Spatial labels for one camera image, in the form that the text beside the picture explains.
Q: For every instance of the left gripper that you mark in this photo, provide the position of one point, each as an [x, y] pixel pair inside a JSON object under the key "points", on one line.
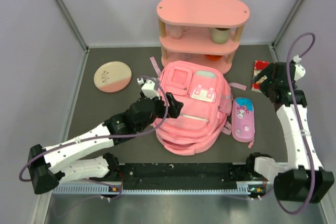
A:
{"points": [[174, 107]]}

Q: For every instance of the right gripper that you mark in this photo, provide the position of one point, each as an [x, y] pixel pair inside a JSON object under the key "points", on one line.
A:
{"points": [[268, 71]]}

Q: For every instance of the pink student backpack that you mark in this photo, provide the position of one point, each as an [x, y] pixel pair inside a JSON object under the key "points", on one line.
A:
{"points": [[207, 103]]}

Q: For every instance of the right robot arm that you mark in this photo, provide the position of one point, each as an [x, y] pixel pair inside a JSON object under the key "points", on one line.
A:
{"points": [[303, 176]]}

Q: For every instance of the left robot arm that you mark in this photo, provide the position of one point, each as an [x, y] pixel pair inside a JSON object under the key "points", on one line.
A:
{"points": [[51, 166]]}

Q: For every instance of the purple pencil case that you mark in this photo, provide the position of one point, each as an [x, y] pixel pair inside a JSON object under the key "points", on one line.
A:
{"points": [[243, 123]]}

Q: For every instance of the orange bowl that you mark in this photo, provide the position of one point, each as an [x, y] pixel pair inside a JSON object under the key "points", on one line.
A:
{"points": [[214, 57]]}

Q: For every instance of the green cup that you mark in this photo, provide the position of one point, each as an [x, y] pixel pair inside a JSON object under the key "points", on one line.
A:
{"points": [[219, 35]]}

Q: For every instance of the pink and cream plate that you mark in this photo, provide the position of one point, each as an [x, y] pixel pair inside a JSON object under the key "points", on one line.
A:
{"points": [[112, 76]]}

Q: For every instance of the pink three-tier shelf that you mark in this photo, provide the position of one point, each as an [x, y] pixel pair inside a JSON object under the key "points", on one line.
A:
{"points": [[200, 15]]}

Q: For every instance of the pink mug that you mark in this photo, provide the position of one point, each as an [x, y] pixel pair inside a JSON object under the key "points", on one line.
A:
{"points": [[176, 32]]}

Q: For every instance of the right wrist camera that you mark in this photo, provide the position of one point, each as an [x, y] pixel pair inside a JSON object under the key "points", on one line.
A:
{"points": [[300, 70]]}

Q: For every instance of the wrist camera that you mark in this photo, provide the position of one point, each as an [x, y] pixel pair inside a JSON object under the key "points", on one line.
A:
{"points": [[300, 70], [149, 87]]}

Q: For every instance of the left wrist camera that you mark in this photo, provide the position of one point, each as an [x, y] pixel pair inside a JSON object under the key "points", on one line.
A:
{"points": [[149, 87]]}

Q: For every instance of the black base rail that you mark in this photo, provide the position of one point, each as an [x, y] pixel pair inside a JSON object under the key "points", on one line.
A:
{"points": [[179, 176]]}

